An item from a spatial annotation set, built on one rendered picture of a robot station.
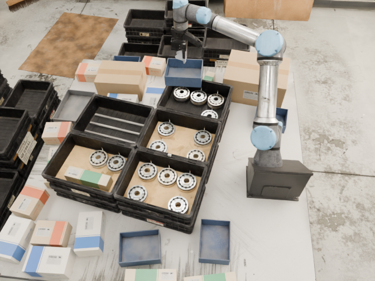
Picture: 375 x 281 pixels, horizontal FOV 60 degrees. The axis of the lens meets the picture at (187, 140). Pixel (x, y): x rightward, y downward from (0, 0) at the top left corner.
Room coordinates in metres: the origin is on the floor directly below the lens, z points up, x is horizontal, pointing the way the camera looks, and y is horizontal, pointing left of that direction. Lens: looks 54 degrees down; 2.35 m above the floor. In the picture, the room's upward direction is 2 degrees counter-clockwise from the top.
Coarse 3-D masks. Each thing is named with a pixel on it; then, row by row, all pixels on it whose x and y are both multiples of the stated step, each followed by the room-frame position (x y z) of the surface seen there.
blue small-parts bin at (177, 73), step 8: (168, 64) 1.44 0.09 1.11; (176, 64) 1.46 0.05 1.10; (184, 64) 1.45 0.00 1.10; (192, 64) 1.45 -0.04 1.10; (200, 64) 1.44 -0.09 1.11; (168, 72) 1.42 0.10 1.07; (176, 72) 1.42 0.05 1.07; (184, 72) 1.41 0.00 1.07; (192, 72) 1.41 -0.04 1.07; (200, 72) 1.41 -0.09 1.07; (168, 80) 1.32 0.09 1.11; (176, 80) 1.31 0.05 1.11; (184, 80) 1.31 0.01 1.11; (192, 80) 1.30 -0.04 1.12; (200, 80) 1.30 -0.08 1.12
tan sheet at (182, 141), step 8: (176, 128) 1.20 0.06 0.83; (184, 128) 1.20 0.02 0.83; (152, 136) 1.15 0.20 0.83; (176, 136) 1.14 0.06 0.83; (184, 136) 1.14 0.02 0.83; (192, 136) 1.14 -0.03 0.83; (168, 144) 1.09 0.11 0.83; (176, 144) 1.08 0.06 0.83; (184, 144) 1.08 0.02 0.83; (192, 144) 1.08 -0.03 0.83; (168, 152) 1.03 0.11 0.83; (176, 152) 1.03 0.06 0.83; (184, 152) 1.03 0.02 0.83; (208, 152) 1.02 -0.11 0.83
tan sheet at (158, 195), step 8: (136, 168) 0.93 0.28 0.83; (160, 168) 0.93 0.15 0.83; (136, 176) 0.88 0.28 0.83; (136, 184) 0.84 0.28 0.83; (144, 184) 0.84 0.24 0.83; (152, 184) 0.83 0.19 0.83; (176, 184) 0.83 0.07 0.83; (152, 192) 0.78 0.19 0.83; (160, 192) 0.78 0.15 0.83; (168, 192) 0.78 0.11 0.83; (176, 192) 0.78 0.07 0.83; (192, 192) 0.78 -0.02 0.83; (152, 200) 0.74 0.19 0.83; (160, 200) 0.74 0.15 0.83; (168, 200) 0.74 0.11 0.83; (192, 200) 0.73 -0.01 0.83
